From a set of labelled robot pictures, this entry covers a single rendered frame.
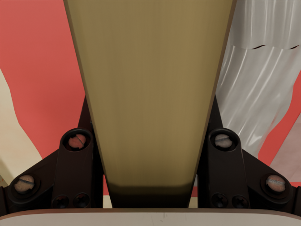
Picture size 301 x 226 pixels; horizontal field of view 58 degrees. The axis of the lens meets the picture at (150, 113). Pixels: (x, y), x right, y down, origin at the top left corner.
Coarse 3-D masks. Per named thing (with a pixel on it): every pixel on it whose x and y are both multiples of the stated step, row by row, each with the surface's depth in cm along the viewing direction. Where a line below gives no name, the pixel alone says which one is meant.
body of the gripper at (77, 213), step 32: (0, 224) 7; (32, 224) 7; (64, 224) 7; (96, 224) 7; (128, 224) 7; (160, 224) 7; (192, 224) 7; (224, 224) 7; (256, 224) 7; (288, 224) 7
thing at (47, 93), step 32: (0, 64) 18; (32, 64) 18; (64, 64) 18; (32, 96) 20; (64, 96) 20; (32, 128) 23; (64, 128) 23; (288, 128) 23; (288, 160) 26; (192, 192) 31
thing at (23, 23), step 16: (0, 0) 15; (16, 0) 15; (32, 0) 15; (48, 0) 15; (0, 16) 15; (16, 16) 15; (32, 16) 15; (48, 16) 15; (64, 16) 15; (0, 32) 16; (16, 32) 16; (32, 32) 16; (48, 32) 16; (64, 32) 16
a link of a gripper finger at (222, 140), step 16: (224, 128) 10; (208, 144) 9; (224, 144) 10; (240, 144) 9; (208, 160) 9; (224, 160) 9; (240, 160) 9; (208, 176) 9; (224, 176) 9; (240, 176) 9; (208, 192) 8; (224, 192) 8; (240, 192) 8; (224, 208) 8; (240, 208) 8
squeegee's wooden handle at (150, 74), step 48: (96, 0) 4; (144, 0) 4; (192, 0) 4; (96, 48) 5; (144, 48) 5; (192, 48) 5; (96, 96) 6; (144, 96) 6; (192, 96) 6; (144, 144) 7; (192, 144) 7; (144, 192) 8
